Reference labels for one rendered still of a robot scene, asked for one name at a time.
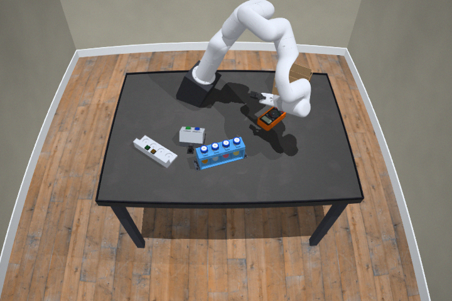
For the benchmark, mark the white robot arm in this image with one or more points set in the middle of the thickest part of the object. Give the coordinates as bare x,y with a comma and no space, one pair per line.
255,15

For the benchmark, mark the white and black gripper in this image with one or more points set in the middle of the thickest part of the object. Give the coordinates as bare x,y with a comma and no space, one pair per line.
270,99

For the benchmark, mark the white button housing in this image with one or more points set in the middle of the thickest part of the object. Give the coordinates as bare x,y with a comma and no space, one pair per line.
192,137

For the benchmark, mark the orange pocket multimeter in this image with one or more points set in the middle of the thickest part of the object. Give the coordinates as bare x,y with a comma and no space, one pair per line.
270,118

